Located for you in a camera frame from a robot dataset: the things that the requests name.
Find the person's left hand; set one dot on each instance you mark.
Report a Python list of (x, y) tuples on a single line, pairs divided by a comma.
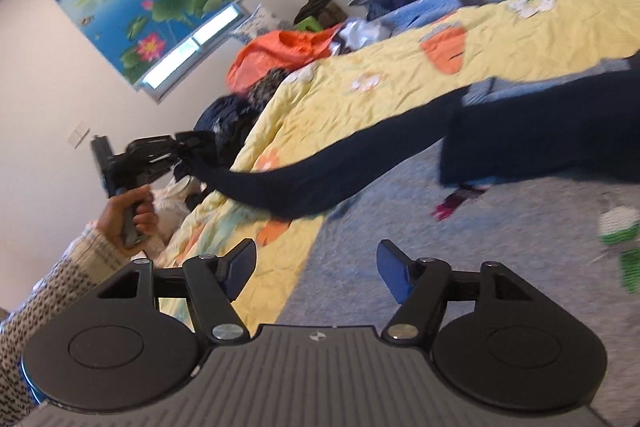
[(116, 219)]

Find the navy and grey knit sweater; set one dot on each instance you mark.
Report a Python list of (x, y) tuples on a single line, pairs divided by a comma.
[(300, 187)]

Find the window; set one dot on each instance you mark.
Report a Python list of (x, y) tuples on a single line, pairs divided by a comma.
[(195, 47)]

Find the silver plastic bag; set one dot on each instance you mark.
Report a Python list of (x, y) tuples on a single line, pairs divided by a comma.
[(362, 34)]

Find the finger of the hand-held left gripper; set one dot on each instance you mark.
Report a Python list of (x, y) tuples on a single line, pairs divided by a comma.
[(181, 163), (196, 140)]

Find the light blue blanket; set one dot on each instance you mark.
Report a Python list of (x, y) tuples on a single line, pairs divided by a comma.
[(415, 9)]

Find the person's left forearm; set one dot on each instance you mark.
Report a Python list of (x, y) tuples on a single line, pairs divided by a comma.
[(45, 307)]

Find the blue patterned pillow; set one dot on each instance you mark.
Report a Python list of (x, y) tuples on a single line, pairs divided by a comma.
[(252, 27)]

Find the white wall switch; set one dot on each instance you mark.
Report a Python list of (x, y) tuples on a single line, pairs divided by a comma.
[(78, 136)]

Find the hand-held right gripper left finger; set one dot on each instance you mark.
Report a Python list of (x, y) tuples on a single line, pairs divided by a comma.
[(241, 266)]

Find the green plastic stool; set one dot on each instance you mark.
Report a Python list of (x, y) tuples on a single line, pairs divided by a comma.
[(307, 26)]

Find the yellow floral quilt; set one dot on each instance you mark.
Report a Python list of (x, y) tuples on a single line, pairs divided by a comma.
[(380, 107)]

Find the dark olive bag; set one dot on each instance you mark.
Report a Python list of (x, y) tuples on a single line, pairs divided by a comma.
[(320, 7)]

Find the dark patterned clothes heap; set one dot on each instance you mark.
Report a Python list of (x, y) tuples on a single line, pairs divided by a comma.
[(235, 122)]

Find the orange plastic bag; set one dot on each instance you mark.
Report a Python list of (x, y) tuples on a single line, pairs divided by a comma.
[(272, 54)]

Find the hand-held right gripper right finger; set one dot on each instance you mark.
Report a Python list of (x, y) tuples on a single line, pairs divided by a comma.
[(392, 270)]

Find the white crumpled cloth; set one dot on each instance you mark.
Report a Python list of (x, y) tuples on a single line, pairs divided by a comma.
[(172, 207)]

